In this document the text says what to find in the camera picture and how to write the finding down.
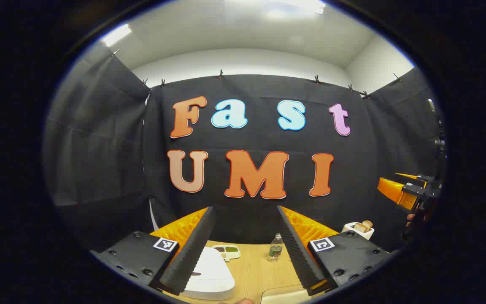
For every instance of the ceiling light panel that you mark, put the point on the ceiling light panel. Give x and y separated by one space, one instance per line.
116 35
298 6

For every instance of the white toaster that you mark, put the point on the white toaster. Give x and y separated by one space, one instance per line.
369 233

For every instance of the toasted bread slice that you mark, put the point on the toasted bread slice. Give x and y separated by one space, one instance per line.
360 228
368 223

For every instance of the white divided condiment dish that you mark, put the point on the white divided condiment dish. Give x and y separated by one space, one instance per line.
228 255

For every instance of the black backdrop cloth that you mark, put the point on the black backdrop cloth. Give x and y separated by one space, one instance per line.
247 139

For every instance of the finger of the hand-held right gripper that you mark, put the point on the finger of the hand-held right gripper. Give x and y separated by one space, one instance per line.
409 176
392 190

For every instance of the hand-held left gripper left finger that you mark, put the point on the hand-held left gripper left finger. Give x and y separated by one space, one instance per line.
192 253

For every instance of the white rice cooker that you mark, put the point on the white rice cooker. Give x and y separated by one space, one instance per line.
213 274

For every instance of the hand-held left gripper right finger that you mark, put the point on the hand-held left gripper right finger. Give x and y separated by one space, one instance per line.
298 253

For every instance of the clear plastic water bottle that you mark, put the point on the clear plastic water bottle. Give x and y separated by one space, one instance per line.
275 251

